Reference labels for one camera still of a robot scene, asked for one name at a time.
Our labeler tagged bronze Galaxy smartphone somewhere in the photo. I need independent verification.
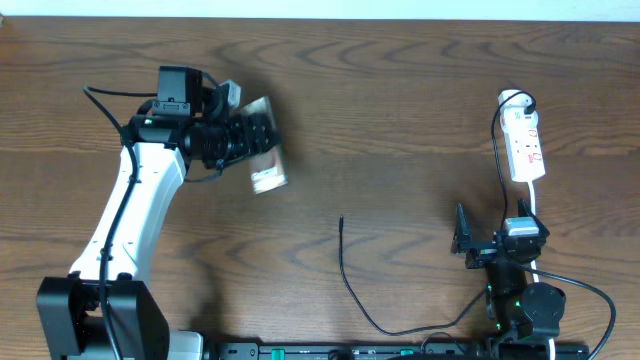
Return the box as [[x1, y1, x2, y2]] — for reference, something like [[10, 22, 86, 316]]
[[240, 96, 288, 194]]

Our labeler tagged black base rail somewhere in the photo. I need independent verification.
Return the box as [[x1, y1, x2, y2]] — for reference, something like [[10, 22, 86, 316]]
[[214, 341, 590, 360]]

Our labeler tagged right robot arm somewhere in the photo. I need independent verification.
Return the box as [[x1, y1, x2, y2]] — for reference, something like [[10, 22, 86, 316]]
[[451, 199, 566, 359]]

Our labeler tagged white power strip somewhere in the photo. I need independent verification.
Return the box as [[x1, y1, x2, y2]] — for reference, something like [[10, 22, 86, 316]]
[[498, 89, 546, 183]]

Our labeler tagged white power strip cord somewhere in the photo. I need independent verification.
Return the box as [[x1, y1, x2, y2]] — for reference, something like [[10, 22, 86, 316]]
[[527, 181, 557, 360]]

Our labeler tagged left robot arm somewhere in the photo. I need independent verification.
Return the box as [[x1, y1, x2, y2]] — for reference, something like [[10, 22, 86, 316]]
[[36, 66, 281, 359]]

